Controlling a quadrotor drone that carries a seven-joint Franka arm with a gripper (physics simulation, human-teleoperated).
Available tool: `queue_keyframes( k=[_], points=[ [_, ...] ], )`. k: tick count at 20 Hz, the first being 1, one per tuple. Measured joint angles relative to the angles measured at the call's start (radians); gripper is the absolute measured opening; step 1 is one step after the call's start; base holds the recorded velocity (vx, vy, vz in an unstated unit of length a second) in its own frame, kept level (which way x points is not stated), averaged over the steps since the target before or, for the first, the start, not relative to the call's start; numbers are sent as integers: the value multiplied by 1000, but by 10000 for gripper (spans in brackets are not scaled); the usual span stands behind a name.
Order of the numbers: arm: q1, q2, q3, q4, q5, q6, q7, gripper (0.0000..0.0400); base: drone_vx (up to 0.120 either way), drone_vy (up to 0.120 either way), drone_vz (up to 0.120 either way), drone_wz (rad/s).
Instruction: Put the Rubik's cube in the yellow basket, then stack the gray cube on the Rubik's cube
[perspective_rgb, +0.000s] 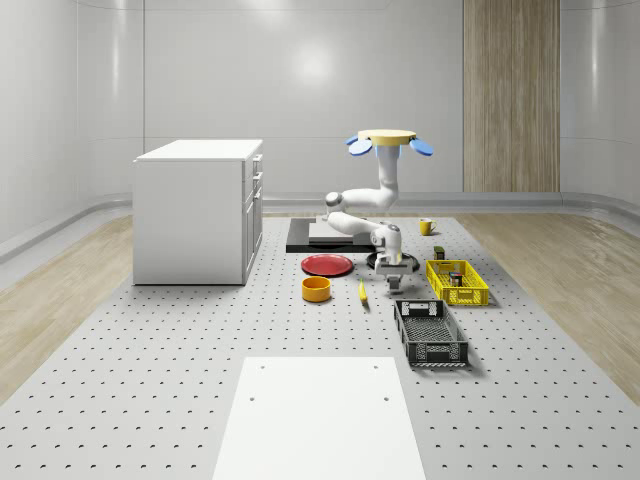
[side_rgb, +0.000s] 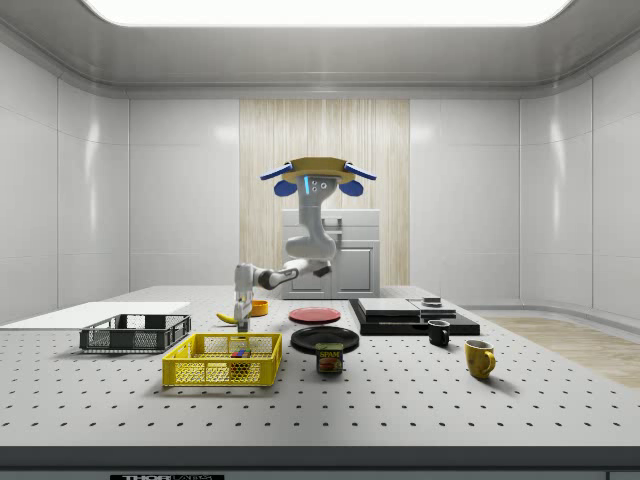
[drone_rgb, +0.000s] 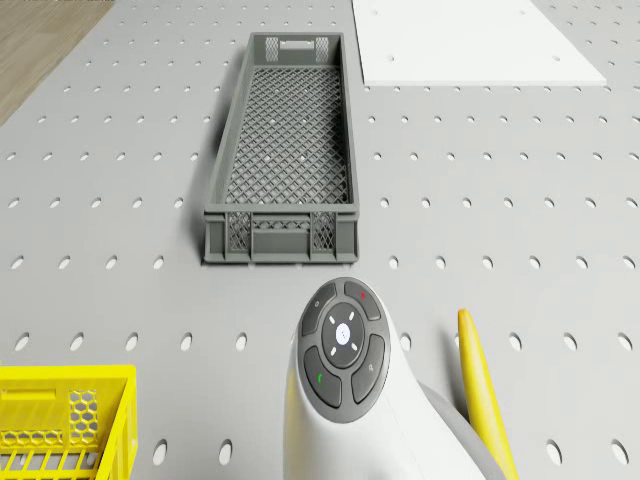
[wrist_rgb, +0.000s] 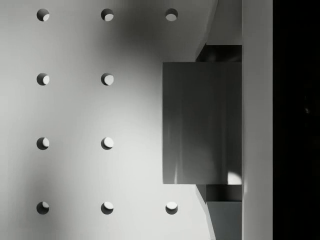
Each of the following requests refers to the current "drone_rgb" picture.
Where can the dark grey basket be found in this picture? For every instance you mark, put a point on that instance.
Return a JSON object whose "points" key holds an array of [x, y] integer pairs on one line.
{"points": [[285, 150]]}

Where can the banana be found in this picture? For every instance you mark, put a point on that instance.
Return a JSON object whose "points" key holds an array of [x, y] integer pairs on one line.
{"points": [[482, 390]]}

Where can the white board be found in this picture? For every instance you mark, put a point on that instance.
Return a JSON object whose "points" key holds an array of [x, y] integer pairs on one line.
{"points": [[465, 40]]}

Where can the yellow basket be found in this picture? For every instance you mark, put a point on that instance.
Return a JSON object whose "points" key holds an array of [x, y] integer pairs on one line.
{"points": [[115, 410]]}

